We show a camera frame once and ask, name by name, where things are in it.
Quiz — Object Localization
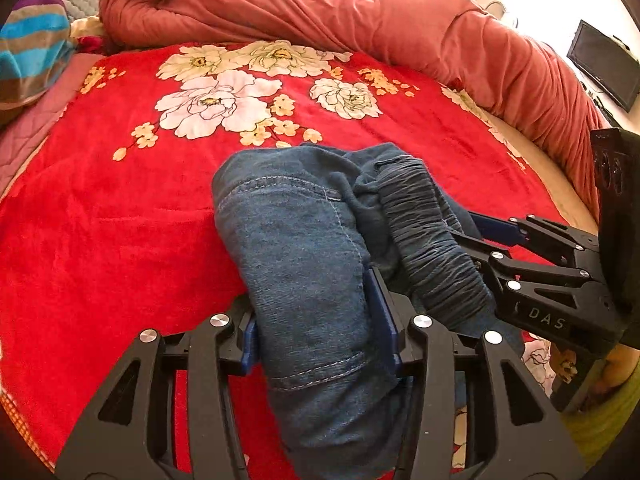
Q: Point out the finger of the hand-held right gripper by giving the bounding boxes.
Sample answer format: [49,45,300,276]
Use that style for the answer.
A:
[450,231,621,347]
[469,211,601,272]

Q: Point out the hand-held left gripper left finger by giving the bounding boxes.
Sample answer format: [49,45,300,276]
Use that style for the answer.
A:
[54,294,259,480]

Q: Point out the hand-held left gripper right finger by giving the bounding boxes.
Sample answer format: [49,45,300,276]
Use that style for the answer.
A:
[369,266,586,480]

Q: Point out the blue denim jeans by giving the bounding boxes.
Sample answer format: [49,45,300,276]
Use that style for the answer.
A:
[212,141,527,480]

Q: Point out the person's right forearm green sleeve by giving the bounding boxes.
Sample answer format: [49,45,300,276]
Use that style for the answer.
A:
[562,346,640,468]

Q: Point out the beige bed sheet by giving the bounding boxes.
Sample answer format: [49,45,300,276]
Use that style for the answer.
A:
[479,109,602,232]

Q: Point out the black flat screen monitor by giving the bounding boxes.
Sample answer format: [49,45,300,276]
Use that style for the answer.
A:
[566,20,640,114]

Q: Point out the red floral blanket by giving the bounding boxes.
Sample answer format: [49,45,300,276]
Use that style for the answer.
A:
[0,41,587,477]

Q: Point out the salmon pink duvet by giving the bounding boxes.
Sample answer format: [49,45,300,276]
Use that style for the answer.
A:
[98,0,609,222]

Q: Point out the cream cloth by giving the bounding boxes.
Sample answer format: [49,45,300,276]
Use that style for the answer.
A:
[69,14,107,39]

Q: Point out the striped towel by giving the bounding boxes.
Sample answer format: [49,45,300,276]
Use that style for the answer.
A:
[0,0,77,111]

